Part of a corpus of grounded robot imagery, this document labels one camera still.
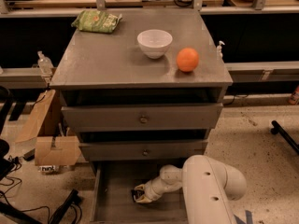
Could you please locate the black stand base left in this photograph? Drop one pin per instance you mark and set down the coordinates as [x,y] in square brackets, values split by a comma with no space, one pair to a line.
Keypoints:
[72,200]

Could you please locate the grey middle drawer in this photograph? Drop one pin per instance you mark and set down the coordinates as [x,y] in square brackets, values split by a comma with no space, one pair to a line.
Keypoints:
[149,150]

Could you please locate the clear sanitizer bottle left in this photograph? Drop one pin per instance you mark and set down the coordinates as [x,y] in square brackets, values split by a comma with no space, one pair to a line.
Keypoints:
[44,64]

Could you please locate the black rxbar chocolate bar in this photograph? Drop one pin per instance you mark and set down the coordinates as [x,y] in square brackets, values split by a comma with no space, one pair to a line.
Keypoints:
[136,194]

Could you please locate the white pump bottle right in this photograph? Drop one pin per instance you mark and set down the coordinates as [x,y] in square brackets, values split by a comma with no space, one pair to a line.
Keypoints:
[219,48]

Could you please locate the grey drawer cabinet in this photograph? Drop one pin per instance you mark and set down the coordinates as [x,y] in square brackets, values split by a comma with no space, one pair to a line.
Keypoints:
[100,70]

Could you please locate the brown cardboard box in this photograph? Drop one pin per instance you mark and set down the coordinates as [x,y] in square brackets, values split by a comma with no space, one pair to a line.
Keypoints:
[42,127]

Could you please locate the white ceramic bowl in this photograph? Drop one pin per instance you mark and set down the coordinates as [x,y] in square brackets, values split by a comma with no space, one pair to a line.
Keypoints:
[154,43]

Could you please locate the orange fruit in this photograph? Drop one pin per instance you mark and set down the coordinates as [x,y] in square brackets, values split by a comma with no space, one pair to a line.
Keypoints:
[187,59]

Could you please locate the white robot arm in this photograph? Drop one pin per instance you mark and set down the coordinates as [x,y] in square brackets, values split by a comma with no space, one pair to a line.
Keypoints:
[208,186]

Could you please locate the black stand leg right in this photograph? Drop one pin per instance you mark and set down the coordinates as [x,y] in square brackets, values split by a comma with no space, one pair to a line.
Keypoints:
[276,128]

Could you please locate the grey top drawer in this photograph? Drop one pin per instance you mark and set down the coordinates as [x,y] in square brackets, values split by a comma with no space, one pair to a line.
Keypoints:
[115,118]

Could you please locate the black chair left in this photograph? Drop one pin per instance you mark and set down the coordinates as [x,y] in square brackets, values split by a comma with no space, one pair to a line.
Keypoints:
[6,101]

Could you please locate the grey drawer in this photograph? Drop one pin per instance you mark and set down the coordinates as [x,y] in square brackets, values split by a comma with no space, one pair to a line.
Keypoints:
[113,201]
[115,118]
[149,150]

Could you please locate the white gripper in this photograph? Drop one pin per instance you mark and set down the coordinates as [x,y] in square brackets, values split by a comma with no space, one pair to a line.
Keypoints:
[151,190]

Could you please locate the green chip bag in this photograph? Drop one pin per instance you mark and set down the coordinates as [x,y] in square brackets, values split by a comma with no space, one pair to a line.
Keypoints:
[96,21]

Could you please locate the grey bottom drawer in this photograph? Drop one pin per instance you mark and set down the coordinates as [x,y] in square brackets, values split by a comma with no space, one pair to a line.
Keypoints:
[113,201]

